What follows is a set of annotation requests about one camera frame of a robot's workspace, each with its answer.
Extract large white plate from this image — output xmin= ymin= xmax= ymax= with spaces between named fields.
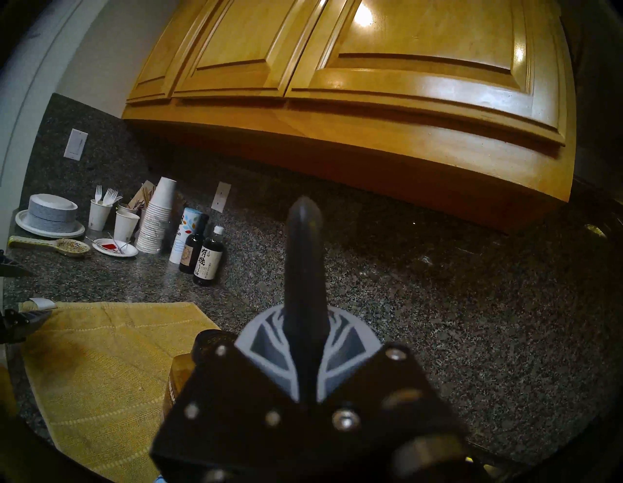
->
xmin=15 ymin=209 xmax=86 ymax=239

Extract dark oil bottle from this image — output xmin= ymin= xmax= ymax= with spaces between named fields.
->
xmin=179 ymin=214 xmax=210 ymax=274

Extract grey stack of paper plates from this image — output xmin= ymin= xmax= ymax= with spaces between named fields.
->
xmin=28 ymin=194 xmax=78 ymax=233

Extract black handled ladle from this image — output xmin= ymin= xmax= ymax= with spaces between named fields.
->
xmin=285 ymin=196 xmax=331 ymax=405

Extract white wall outlet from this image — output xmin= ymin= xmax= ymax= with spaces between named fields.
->
xmin=211 ymin=182 xmax=232 ymax=214

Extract soy sauce bottle white cap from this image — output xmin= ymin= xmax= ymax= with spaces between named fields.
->
xmin=193 ymin=225 xmax=225 ymax=286

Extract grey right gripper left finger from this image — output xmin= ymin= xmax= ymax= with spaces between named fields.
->
xmin=151 ymin=306 xmax=312 ymax=468

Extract white light switch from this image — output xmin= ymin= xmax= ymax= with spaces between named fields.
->
xmin=63 ymin=129 xmax=89 ymax=161

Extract stack of white paper cups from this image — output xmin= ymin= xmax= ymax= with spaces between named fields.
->
xmin=135 ymin=177 xmax=177 ymax=254

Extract wooden spoon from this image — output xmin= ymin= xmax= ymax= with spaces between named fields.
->
xmin=8 ymin=235 xmax=92 ymax=257

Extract white paper cup with forks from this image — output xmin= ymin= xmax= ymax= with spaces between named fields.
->
xmin=89 ymin=200 xmax=112 ymax=231

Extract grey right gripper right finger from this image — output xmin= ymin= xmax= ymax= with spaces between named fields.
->
xmin=316 ymin=308 xmax=468 ymax=458

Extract small white plate red stain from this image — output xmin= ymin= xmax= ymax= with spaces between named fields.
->
xmin=92 ymin=238 xmax=139 ymax=258

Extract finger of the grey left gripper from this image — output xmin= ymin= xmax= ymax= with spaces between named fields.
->
xmin=0 ymin=309 xmax=53 ymax=341
xmin=0 ymin=251 xmax=32 ymax=278

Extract white salt canister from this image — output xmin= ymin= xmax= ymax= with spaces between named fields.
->
xmin=169 ymin=208 xmax=205 ymax=264

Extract yellow terry towel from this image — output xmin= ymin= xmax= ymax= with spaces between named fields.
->
xmin=19 ymin=301 xmax=220 ymax=483

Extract ground cinnamon jar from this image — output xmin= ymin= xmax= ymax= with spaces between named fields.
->
xmin=163 ymin=330 xmax=239 ymax=419

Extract wooden upper cabinets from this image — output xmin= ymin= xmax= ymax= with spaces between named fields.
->
xmin=122 ymin=0 xmax=577 ymax=232

